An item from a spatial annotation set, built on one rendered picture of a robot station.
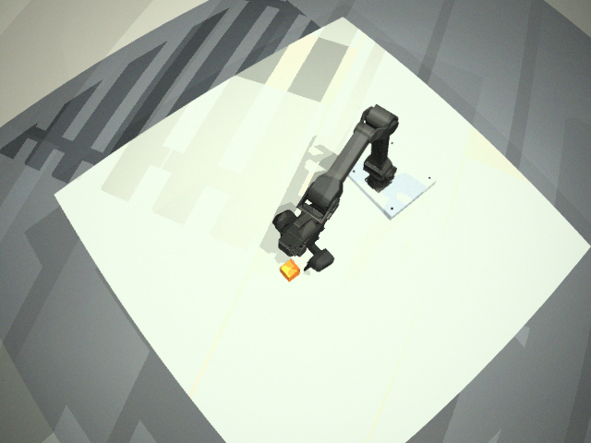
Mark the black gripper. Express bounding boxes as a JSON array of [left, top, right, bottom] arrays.
[[272, 210, 335, 272]]

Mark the orange block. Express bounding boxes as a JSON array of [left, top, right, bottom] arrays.
[[280, 259, 300, 282]]

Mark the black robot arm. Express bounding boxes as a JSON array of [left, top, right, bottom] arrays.
[[278, 104, 400, 257]]

